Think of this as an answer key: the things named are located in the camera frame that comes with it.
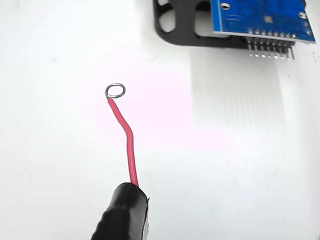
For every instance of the blue printed circuit board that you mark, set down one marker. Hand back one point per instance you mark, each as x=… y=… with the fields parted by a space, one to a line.
x=250 y=17

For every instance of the black plastic holder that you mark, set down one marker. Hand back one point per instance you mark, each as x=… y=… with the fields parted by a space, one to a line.
x=185 y=32

